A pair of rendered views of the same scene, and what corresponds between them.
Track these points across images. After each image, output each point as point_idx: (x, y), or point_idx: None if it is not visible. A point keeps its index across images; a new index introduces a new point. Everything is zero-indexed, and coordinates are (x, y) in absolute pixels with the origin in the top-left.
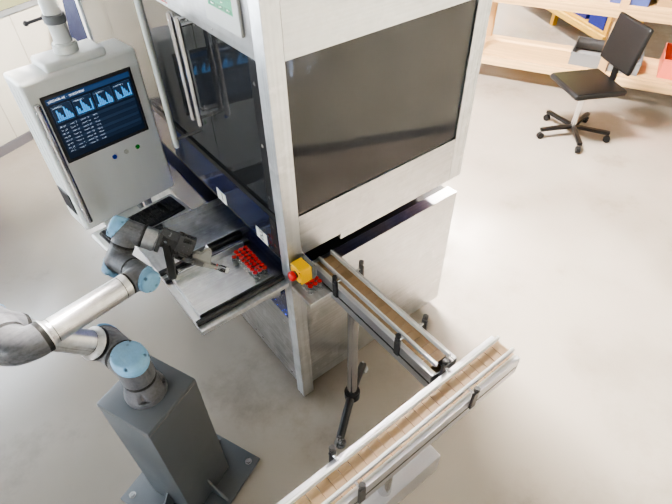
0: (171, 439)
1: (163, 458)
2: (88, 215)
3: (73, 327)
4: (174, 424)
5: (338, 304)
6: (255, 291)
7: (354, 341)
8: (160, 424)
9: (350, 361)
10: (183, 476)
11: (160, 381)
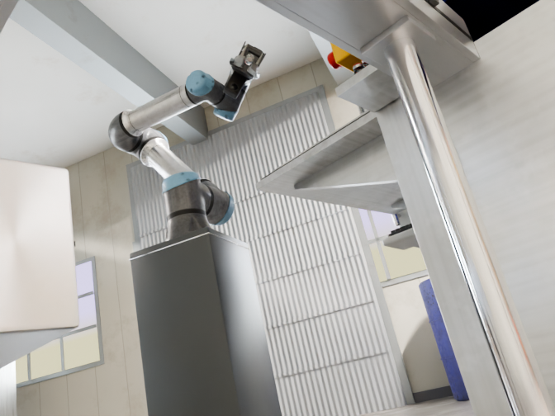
0: (155, 301)
1: (138, 323)
2: (393, 215)
3: (138, 111)
4: (163, 277)
5: (543, 186)
6: (334, 133)
7: (435, 182)
8: (145, 254)
9: (467, 290)
10: (160, 415)
11: (188, 222)
